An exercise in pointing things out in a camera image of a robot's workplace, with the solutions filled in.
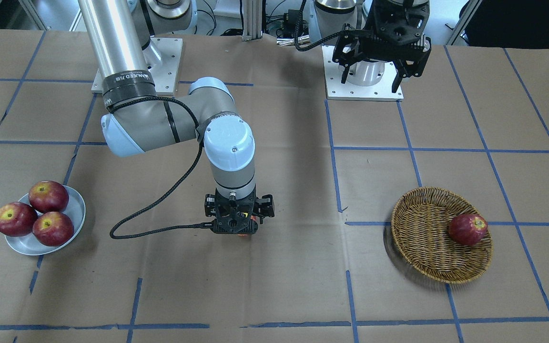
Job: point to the black power adapter box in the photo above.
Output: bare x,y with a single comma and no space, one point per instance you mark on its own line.
291,18

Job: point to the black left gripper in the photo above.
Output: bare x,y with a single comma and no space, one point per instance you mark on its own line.
349,52

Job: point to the red apple with yellow top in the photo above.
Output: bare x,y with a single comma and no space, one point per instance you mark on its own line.
48,196

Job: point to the red apple on plate front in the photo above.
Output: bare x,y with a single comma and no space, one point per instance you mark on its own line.
53,229

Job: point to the red apple on plate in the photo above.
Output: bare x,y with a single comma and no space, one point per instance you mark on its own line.
17,219
53,229

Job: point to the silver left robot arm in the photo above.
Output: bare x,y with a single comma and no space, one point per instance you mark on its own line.
329,17

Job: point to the aluminium frame post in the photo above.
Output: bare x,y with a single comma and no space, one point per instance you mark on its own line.
253,19

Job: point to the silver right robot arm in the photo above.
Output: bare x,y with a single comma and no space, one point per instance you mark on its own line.
139,120

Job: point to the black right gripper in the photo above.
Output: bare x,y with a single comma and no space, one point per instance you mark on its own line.
267,204

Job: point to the round wicker basket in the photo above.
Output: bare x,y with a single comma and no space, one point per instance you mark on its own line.
419,227

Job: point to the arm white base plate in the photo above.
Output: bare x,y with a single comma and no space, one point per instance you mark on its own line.
366,81
161,59

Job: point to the red apple in basket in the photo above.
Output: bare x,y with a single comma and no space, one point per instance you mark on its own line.
467,229

